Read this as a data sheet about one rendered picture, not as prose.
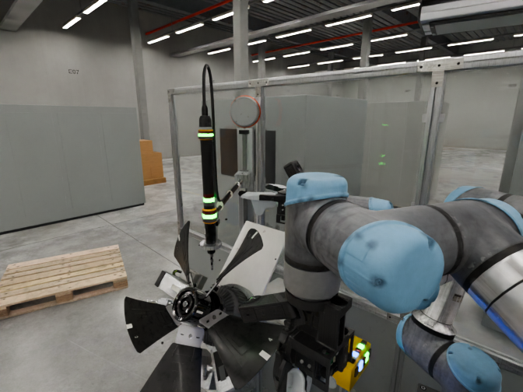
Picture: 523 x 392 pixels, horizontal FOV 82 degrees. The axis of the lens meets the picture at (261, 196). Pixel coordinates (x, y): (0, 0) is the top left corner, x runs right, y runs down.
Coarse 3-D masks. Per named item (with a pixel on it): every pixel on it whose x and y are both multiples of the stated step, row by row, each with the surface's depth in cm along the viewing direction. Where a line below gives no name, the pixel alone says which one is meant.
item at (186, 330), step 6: (186, 324) 106; (180, 330) 105; (186, 330) 106; (192, 330) 106; (198, 330) 107; (180, 336) 104; (186, 336) 105; (192, 336) 106; (198, 336) 106; (180, 342) 103; (186, 342) 104; (192, 342) 105; (198, 342) 105
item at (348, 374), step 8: (368, 344) 107; (360, 352) 103; (360, 360) 102; (368, 360) 109; (352, 368) 97; (336, 376) 101; (344, 376) 98; (352, 376) 97; (344, 384) 99; (352, 384) 99
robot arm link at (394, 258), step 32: (320, 224) 31; (352, 224) 28; (384, 224) 26; (416, 224) 28; (448, 224) 29; (320, 256) 31; (352, 256) 26; (384, 256) 23; (416, 256) 24; (448, 256) 28; (352, 288) 27; (384, 288) 23; (416, 288) 25
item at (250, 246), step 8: (248, 232) 120; (248, 240) 111; (256, 240) 106; (240, 248) 113; (248, 248) 105; (256, 248) 101; (240, 256) 105; (248, 256) 101; (232, 264) 106; (224, 272) 107
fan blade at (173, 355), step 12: (168, 348) 102; (180, 348) 102; (192, 348) 103; (168, 360) 100; (180, 360) 101; (192, 360) 102; (156, 372) 99; (168, 372) 99; (180, 372) 99; (192, 372) 100; (156, 384) 97; (168, 384) 97; (180, 384) 98; (192, 384) 99
